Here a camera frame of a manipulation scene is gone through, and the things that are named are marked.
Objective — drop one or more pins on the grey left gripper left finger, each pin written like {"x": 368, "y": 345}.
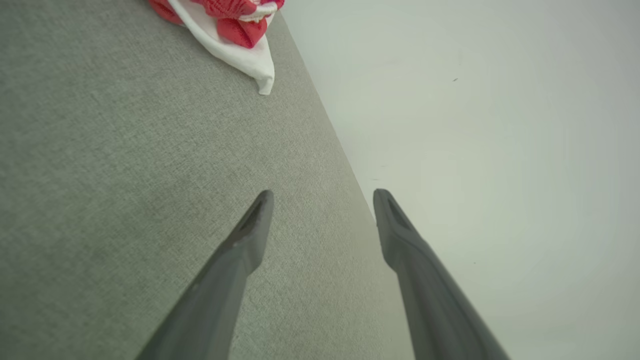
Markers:
{"x": 220, "y": 290}

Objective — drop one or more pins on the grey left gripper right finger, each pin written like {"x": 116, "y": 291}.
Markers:
{"x": 430, "y": 300}

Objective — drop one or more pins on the red jersey with white sleeves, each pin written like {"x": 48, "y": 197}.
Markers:
{"x": 240, "y": 57}

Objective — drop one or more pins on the red shorts with white stripe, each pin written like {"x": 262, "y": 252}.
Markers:
{"x": 235, "y": 27}

